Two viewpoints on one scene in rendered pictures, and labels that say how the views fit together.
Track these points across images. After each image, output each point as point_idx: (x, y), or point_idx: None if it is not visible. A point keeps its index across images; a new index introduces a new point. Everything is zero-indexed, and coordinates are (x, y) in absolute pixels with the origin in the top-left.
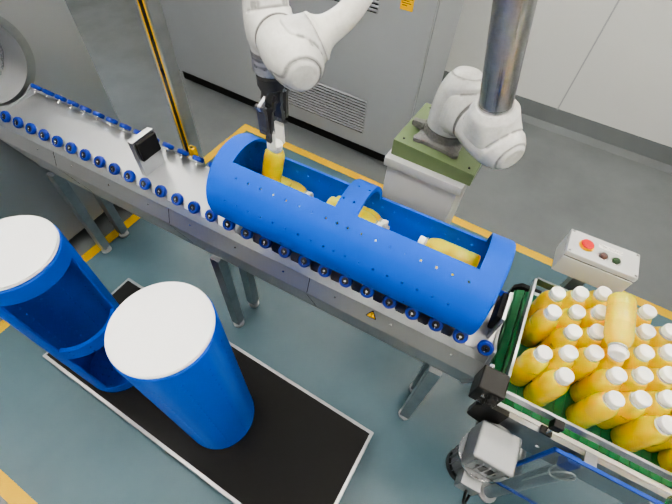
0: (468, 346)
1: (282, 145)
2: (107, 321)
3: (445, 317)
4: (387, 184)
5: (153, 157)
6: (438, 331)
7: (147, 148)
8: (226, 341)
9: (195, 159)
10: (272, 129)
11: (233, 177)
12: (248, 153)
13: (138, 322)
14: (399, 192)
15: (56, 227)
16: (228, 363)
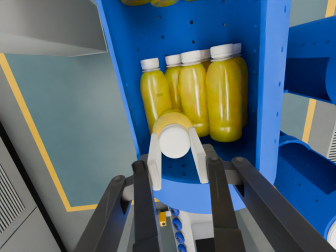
0: None
1: (168, 128)
2: (281, 144)
3: None
4: (15, 29)
5: (203, 235)
6: None
7: (212, 249)
8: (324, 27)
9: (179, 210)
10: (214, 166)
11: (275, 145)
12: (172, 175)
13: None
14: (10, 7)
15: (328, 225)
16: (320, 21)
